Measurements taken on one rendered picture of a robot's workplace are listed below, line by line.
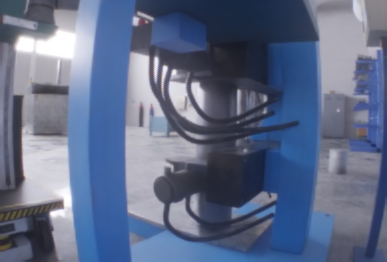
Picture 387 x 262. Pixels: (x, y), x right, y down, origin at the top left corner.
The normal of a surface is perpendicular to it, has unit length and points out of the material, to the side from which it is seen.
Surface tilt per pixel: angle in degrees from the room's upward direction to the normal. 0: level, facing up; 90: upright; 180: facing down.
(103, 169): 90
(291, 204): 90
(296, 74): 90
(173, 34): 90
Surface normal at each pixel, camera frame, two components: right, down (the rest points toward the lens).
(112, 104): 0.84, 0.04
